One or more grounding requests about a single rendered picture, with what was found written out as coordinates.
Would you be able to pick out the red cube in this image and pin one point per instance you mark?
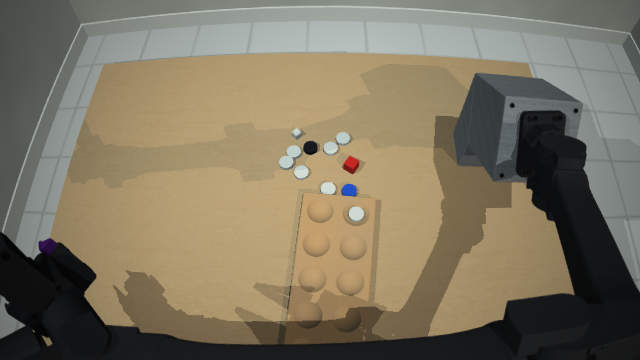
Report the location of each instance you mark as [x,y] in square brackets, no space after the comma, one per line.
[351,164]

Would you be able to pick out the black disc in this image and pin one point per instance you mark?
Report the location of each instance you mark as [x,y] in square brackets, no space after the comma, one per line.
[310,147]

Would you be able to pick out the tan tray with round pockets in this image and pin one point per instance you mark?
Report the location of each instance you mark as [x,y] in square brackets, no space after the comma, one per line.
[330,286]

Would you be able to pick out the white disc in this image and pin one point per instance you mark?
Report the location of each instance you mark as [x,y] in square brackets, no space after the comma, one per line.
[342,139]
[294,152]
[328,188]
[330,148]
[301,172]
[286,162]
[356,214]

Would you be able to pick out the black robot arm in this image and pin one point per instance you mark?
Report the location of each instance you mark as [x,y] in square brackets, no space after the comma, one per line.
[550,327]

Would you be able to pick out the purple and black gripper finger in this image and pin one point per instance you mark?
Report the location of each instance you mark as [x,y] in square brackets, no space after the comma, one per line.
[47,246]

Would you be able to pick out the blue disc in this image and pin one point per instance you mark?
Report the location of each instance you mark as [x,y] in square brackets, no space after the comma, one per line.
[349,190]

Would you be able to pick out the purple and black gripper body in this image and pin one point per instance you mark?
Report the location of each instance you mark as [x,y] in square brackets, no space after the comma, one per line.
[81,272]

